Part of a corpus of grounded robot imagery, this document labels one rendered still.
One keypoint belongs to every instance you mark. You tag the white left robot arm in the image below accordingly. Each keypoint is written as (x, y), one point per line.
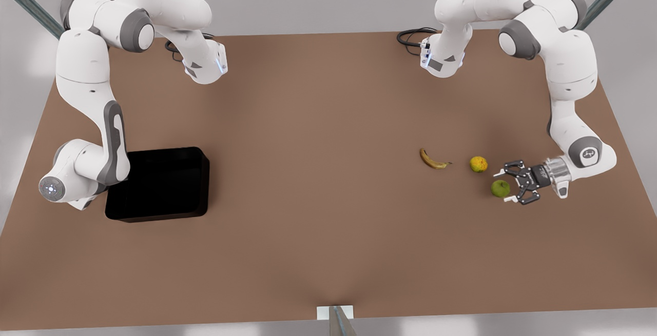
(569, 64)

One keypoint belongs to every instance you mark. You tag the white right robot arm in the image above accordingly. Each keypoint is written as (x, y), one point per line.
(82, 69)

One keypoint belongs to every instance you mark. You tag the green apple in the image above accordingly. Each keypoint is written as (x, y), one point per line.
(500, 189)

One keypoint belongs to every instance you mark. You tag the black storage box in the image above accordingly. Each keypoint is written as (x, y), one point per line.
(164, 184)

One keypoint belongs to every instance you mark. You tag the yellow-orange round fruit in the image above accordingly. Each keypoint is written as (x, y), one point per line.
(478, 164)

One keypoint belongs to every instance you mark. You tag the brown-spotted yellow banana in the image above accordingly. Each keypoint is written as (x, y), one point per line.
(432, 161)

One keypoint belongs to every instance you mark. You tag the silver frame post with foot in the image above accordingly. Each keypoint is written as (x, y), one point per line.
(339, 318)

